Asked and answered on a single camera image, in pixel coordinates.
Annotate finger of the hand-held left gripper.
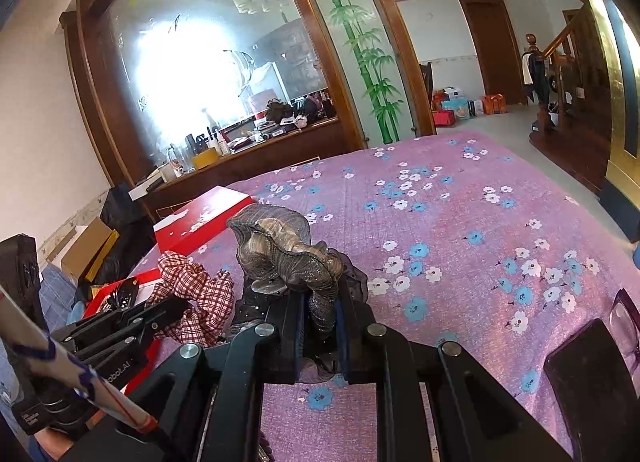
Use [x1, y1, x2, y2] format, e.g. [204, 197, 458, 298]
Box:
[74, 336, 157, 369]
[50, 297, 191, 344]

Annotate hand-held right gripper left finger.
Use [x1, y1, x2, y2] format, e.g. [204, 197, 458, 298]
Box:
[65, 292, 311, 462]

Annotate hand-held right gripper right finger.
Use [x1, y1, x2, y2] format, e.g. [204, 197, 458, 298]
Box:
[335, 292, 576, 462]

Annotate red box base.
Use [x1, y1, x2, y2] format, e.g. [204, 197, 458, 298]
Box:
[82, 262, 168, 383]

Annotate grey ruffled scrunchie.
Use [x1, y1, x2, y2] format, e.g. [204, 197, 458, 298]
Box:
[227, 206, 370, 383]

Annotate red plaid scrunchie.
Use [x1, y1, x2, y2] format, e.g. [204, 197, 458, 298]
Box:
[147, 251, 236, 348]

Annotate blue plaid cloth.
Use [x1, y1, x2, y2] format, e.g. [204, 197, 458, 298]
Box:
[37, 262, 81, 323]

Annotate cardboard box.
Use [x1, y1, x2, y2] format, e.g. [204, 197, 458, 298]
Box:
[60, 217, 121, 283]

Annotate black speaker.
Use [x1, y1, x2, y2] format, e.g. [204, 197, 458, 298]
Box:
[0, 236, 46, 333]

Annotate red floral box lid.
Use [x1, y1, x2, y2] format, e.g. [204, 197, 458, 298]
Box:
[152, 188, 256, 255]

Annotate long white box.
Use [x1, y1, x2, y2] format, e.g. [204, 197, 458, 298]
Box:
[129, 177, 166, 202]

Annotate brown bag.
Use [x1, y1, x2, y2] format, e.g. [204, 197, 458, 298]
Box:
[264, 98, 296, 124]

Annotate wooden glass cabinet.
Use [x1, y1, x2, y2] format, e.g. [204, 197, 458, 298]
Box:
[59, 0, 371, 223]

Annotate black phone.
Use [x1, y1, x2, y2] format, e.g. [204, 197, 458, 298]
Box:
[543, 319, 640, 462]

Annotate purple glasses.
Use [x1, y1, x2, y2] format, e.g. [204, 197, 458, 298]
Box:
[609, 288, 640, 368]

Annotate bamboo print glass panel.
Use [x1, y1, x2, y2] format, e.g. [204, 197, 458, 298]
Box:
[290, 0, 416, 145]

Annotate wooden door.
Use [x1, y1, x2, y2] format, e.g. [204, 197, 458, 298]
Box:
[459, 0, 526, 108]

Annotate black jacket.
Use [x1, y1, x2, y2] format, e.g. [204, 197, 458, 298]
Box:
[521, 51, 551, 105]

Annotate wooden stair railing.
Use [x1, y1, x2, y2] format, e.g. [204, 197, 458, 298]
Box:
[522, 7, 611, 193]

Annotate white taped cable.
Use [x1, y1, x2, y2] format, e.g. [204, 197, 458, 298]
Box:
[0, 282, 158, 433]

